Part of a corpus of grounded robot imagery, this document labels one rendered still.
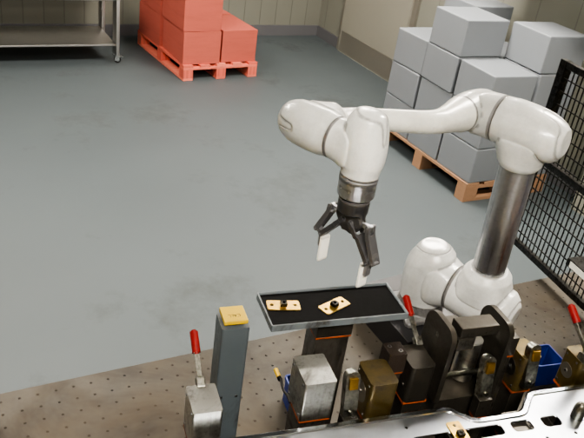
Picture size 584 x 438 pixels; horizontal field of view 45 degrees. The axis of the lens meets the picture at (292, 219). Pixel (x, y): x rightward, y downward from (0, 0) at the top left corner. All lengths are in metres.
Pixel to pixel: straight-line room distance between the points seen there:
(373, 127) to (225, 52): 5.42
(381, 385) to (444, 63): 3.83
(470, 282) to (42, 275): 2.39
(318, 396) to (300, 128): 0.62
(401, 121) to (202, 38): 5.04
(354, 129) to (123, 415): 1.08
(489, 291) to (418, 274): 0.24
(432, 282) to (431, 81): 3.27
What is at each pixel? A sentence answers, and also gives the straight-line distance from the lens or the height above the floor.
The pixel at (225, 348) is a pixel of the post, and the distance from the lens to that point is 1.76.
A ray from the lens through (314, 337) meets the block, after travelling 1.84.
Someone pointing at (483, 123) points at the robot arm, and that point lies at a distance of 2.00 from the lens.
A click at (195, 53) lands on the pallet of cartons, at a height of 0.25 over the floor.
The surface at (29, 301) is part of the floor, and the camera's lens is 3.74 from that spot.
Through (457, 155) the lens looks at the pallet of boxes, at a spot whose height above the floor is 0.29.
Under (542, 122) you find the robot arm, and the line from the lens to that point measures 1.96.
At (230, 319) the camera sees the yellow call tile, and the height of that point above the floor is 1.16.
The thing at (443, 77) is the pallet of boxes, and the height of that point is 0.75.
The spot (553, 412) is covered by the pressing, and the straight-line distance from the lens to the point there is 1.98.
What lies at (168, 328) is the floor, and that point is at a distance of 3.53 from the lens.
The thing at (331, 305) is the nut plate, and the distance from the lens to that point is 1.81.
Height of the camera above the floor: 2.21
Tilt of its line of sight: 29 degrees down
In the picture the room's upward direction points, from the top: 9 degrees clockwise
